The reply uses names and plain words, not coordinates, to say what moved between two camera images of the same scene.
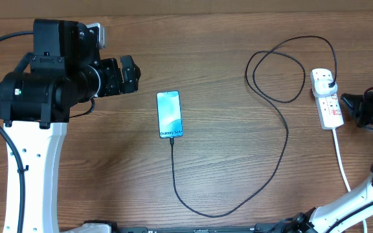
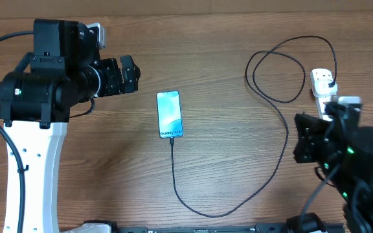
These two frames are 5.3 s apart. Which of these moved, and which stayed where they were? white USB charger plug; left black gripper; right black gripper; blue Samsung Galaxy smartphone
Moved: right black gripper
Stayed: white USB charger plug; blue Samsung Galaxy smartphone; left black gripper
